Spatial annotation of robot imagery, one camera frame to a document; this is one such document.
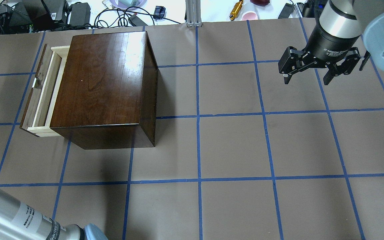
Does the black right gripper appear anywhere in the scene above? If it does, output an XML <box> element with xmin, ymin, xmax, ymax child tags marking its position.
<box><xmin>278</xmin><ymin>25</ymin><xmax>361</xmax><ymax>86</ymax></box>

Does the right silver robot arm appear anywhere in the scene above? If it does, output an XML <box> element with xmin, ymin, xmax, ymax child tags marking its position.
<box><xmin>278</xmin><ymin>0</ymin><xmax>384</xmax><ymax>85</ymax></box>

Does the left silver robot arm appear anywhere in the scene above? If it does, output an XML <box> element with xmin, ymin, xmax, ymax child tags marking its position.
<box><xmin>0</xmin><ymin>190</ymin><xmax>107</xmax><ymax>240</ymax></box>

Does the dark wooden drawer cabinet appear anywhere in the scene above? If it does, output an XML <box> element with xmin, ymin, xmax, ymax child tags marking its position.
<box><xmin>49</xmin><ymin>31</ymin><xmax>159</xmax><ymax>149</ymax></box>

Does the pink cup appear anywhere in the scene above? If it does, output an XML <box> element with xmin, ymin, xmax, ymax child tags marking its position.
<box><xmin>241</xmin><ymin>11</ymin><xmax>259</xmax><ymax>20</ymax></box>

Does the gold cylinder tool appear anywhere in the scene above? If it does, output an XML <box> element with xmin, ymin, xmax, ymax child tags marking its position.
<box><xmin>229</xmin><ymin>0</ymin><xmax>244</xmax><ymax>21</ymax></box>

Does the black power adapter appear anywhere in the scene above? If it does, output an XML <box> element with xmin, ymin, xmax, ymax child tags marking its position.
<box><xmin>68</xmin><ymin>2</ymin><xmax>91</xmax><ymax>26</ymax></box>

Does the aluminium frame post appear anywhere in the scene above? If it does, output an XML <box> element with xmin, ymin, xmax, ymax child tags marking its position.
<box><xmin>185</xmin><ymin>0</ymin><xmax>202</xmax><ymax>28</ymax></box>

